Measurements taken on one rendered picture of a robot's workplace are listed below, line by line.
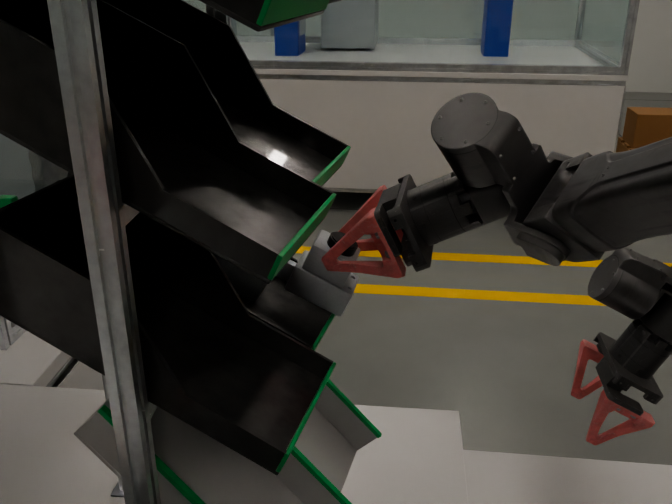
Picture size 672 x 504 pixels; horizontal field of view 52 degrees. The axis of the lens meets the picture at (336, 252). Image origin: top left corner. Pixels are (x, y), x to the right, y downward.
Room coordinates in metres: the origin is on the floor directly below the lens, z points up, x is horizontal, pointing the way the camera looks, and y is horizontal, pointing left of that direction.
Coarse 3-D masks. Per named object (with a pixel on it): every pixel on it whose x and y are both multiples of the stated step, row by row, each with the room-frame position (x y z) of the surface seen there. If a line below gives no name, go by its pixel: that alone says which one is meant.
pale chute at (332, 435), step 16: (320, 400) 0.69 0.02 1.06; (336, 400) 0.69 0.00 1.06; (320, 416) 0.69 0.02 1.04; (336, 416) 0.69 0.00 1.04; (352, 416) 0.68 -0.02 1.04; (304, 432) 0.65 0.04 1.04; (320, 432) 0.67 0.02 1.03; (336, 432) 0.68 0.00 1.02; (352, 432) 0.68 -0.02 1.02; (368, 432) 0.68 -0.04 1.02; (304, 448) 0.63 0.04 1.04; (320, 448) 0.65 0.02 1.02; (336, 448) 0.66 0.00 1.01; (352, 448) 0.68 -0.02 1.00; (320, 464) 0.63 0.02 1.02; (336, 464) 0.64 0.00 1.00; (336, 480) 0.62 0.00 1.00
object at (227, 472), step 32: (96, 416) 0.46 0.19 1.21; (160, 416) 0.53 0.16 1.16; (96, 448) 0.46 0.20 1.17; (160, 448) 0.50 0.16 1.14; (192, 448) 0.52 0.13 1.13; (224, 448) 0.54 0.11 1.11; (160, 480) 0.44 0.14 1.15; (192, 480) 0.49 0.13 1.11; (224, 480) 0.51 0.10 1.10; (256, 480) 0.53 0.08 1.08; (288, 480) 0.55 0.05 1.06; (320, 480) 0.54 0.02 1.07
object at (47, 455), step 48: (0, 384) 1.01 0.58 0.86; (0, 432) 0.88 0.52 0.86; (48, 432) 0.88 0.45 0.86; (384, 432) 0.88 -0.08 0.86; (432, 432) 0.88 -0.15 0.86; (0, 480) 0.78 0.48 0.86; (48, 480) 0.78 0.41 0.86; (96, 480) 0.78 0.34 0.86; (384, 480) 0.78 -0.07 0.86; (432, 480) 0.78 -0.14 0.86
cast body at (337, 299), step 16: (320, 240) 0.63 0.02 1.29; (336, 240) 0.63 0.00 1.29; (304, 256) 0.65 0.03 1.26; (320, 256) 0.62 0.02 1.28; (352, 256) 0.63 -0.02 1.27; (288, 272) 0.64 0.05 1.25; (304, 272) 0.62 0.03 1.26; (320, 272) 0.62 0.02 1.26; (336, 272) 0.62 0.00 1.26; (288, 288) 0.63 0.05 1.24; (304, 288) 0.62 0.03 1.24; (320, 288) 0.62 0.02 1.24; (336, 288) 0.62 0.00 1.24; (352, 288) 0.63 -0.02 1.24; (320, 304) 0.62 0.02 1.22; (336, 304) 0.62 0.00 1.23
